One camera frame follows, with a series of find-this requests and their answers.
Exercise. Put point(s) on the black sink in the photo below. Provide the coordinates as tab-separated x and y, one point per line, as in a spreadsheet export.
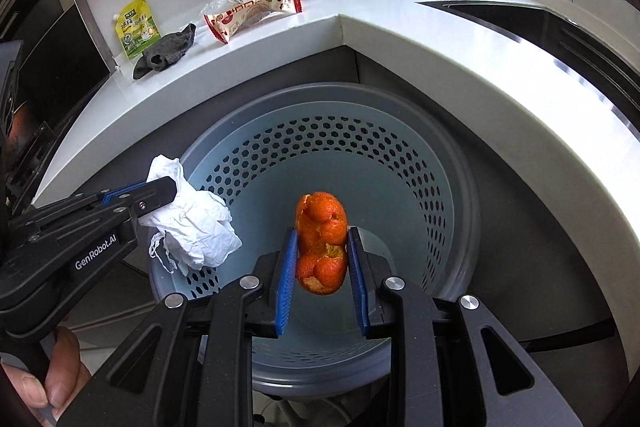
525	32

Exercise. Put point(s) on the orange peel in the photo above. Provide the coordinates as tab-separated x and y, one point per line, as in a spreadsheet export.
320	227

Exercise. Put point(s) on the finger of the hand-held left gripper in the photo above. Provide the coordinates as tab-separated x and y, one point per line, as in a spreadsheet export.
100	227
160	193

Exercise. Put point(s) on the black glass stove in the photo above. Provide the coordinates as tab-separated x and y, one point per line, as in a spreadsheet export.
60	57

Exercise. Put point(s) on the clear plastic wrapper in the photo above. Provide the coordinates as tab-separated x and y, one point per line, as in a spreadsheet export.
217	4

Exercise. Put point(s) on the person's left hand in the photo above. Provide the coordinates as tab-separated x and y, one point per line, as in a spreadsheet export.
67	372

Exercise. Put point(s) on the yellow seasoning pouch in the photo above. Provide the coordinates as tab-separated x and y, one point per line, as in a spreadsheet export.
137	32

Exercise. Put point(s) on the white tissue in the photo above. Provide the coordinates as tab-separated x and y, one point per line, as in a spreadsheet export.
200	227

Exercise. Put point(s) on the red and white snack wrapper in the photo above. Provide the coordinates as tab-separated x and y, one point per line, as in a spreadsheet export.
250	12

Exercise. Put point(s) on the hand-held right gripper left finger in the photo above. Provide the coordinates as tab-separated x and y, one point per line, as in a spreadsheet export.
284	287

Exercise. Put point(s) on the dark grey cloth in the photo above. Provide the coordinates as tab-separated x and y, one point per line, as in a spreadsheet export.
165	52

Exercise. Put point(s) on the grey perforated plastic bin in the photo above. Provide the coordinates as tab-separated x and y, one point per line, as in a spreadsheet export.
400	187

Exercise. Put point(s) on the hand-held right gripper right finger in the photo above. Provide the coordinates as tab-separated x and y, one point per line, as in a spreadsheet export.
359	287

